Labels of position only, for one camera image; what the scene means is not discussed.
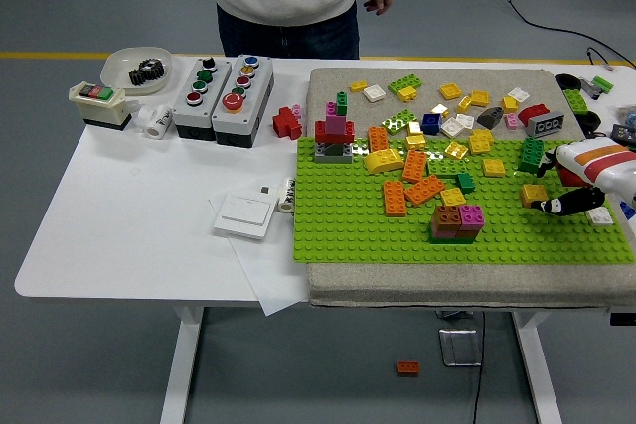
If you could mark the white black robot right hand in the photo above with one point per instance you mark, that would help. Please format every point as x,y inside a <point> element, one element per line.
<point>596,166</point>

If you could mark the dark green tall toy brick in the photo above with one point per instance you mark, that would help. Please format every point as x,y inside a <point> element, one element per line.
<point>531,155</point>

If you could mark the orange 2x2 toy brick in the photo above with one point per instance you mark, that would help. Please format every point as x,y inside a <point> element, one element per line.
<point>532,193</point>

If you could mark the magenta 2x2 toy brick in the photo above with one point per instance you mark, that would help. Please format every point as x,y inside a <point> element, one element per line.
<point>472,215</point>

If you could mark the white square toy tile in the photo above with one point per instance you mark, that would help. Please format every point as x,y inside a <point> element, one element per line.
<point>601,218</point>
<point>518,94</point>
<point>374,94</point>
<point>466,121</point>
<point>451,127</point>

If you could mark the grey toy brick with holes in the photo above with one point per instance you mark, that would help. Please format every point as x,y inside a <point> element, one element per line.
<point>546,126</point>

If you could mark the green 2x4 toy brick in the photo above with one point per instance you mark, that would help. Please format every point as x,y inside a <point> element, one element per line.
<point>575,101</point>

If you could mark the red curved toy brick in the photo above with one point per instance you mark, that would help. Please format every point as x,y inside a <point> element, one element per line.
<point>534,112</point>

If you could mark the pink small toy brick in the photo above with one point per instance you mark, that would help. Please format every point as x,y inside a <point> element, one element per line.
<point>511,121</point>
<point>296,110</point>

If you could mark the yellow small toy plate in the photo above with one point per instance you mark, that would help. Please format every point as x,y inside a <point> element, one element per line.
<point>359,86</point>

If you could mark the blue 2x2 toy brick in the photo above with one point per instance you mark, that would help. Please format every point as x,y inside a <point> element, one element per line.
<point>431,124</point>

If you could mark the multicolour toy brick tower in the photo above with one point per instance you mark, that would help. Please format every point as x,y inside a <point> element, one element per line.
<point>335,133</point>

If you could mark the orange 2x4 toy brick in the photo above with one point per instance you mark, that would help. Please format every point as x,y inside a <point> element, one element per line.
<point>380,141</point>
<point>415,167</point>
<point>408,368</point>
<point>424,190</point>
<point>394,199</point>

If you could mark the clear toy tile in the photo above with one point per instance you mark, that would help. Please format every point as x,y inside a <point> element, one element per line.
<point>360,148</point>

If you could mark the red toy brick cluster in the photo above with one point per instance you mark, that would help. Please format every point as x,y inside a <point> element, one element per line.
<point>285,123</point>

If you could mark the yellow curved toy brick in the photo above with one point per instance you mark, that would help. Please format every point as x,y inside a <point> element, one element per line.
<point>385,162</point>

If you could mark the green toy baseplate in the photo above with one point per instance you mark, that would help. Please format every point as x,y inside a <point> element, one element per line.
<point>348,225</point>

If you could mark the black small part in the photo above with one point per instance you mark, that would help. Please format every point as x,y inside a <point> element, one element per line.
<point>596,136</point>

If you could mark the black box device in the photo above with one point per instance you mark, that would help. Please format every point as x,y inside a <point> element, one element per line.
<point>623,135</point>

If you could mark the blue small object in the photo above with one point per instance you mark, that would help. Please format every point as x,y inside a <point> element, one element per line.
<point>628,210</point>

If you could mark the plastic bag with blue parts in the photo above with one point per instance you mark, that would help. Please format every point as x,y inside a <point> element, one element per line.
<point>628,116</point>

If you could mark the silver metal part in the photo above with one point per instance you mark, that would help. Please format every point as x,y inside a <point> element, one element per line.
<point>590,87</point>

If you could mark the lime green narrow brick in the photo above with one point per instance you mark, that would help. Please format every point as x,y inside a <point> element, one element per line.
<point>602,83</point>

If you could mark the lime green 2x4 brick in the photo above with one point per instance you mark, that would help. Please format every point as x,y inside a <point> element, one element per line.
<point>402,82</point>
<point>397,122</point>

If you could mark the dark grey sloped brick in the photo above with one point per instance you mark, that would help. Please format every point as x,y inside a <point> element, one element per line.
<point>492,118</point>

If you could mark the dark green small brick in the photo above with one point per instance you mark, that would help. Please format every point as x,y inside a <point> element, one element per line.
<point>466,183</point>

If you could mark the lime green flat plate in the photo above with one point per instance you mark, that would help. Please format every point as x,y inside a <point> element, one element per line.
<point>449,167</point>

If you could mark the black table control box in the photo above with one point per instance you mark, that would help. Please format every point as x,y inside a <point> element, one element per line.
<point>623,320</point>

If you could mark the brown pink green brick stack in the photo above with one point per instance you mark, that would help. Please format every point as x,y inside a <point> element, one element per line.
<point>444,219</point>

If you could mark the grey emergency stop box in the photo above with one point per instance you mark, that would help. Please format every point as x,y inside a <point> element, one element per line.
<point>258,96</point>

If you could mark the white table leg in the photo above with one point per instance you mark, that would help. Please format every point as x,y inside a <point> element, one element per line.
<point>534,369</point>
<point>181,369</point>

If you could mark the metal floor socket plate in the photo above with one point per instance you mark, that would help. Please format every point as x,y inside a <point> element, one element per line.
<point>459,347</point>

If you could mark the white labelled roll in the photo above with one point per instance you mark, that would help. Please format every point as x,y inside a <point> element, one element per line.
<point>286,195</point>

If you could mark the grey four-button control box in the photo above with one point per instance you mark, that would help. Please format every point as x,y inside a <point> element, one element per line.
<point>191,118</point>

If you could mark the small grey white adapter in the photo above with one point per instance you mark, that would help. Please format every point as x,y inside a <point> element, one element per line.
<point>266,190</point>

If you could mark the black metal gear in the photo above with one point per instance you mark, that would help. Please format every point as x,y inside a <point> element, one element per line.
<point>146,72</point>

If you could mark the white pipe fitting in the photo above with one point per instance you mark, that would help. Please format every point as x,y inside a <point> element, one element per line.
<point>156,121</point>

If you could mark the white plastic bowl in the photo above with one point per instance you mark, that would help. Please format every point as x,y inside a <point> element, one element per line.
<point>116,71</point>

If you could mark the white paper sheet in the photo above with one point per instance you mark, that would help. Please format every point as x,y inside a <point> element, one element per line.
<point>268,285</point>

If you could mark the grey bracket under table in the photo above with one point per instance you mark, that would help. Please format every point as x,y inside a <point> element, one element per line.
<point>454,315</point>

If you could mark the white wall switch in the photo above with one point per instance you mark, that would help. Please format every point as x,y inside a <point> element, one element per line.
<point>243,218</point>

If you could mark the cream red-green switch box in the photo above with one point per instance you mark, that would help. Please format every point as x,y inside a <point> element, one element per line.
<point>99,108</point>

